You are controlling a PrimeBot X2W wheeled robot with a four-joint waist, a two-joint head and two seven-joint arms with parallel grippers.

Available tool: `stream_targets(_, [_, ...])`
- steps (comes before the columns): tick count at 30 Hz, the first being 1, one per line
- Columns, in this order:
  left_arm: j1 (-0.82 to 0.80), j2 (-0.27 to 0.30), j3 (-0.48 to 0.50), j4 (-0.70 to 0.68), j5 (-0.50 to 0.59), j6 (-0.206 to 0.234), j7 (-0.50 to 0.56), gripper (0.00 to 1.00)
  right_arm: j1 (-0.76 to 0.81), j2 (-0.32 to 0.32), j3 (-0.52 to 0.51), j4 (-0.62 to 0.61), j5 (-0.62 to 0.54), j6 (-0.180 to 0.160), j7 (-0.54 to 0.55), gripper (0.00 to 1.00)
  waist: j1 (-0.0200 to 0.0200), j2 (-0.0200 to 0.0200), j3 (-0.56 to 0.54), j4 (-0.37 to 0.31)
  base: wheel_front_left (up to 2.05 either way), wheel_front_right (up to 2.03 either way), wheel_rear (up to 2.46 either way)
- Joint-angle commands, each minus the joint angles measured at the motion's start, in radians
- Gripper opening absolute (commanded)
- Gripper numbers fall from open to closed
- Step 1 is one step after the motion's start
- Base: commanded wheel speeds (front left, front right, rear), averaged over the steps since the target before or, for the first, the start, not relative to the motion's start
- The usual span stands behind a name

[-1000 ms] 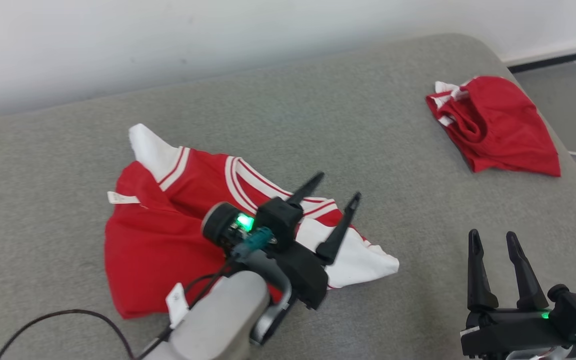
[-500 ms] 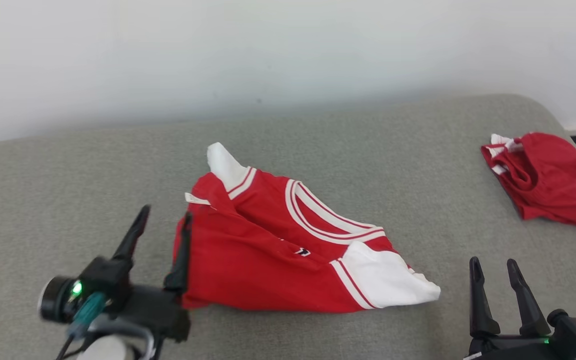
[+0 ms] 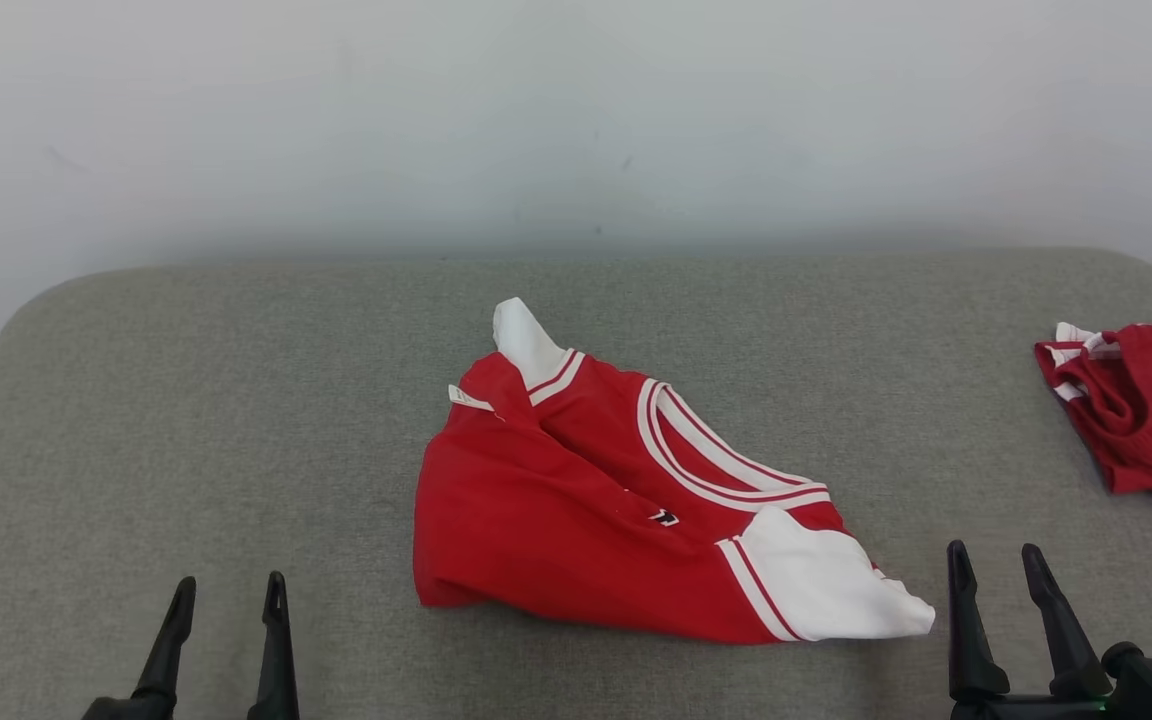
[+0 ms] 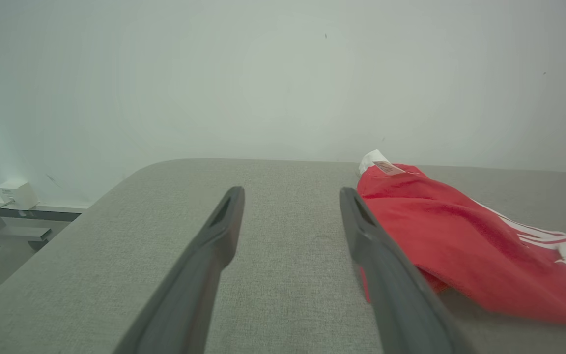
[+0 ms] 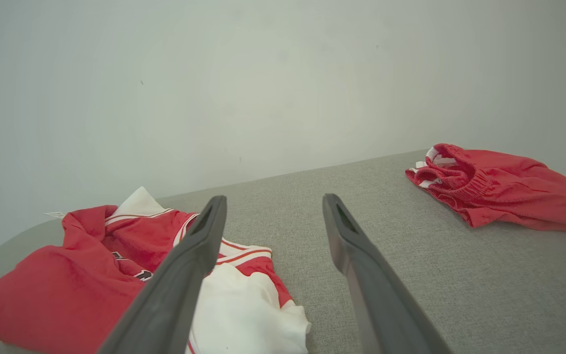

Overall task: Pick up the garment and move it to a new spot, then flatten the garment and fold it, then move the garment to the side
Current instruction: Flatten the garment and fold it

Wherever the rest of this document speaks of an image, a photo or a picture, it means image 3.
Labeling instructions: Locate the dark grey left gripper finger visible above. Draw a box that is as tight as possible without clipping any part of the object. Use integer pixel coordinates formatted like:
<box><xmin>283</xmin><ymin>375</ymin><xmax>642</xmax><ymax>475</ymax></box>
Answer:
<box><xmin>246</xmin><ymin>571</ymin><xmax>300</xmax><ymax>720</ymax></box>
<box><xmin>82</xmin><ymin>576</ymin><xmax>199</xmax><ymax>720</ymax></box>

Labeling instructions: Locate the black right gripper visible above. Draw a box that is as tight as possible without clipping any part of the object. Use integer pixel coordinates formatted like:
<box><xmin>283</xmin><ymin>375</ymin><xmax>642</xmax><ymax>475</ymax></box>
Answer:
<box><xmin>946</xmin><ymin>540</ymin><xmax>1118</xmax><ymax>720</ymax></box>

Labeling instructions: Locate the red jersey with white sleeves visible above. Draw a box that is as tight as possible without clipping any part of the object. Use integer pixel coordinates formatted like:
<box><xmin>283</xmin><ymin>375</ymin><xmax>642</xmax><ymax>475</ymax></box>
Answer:
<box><xmin>413</xmin><ymin>297</ymin><xmax>937</xmax><ymax>644</ymax></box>

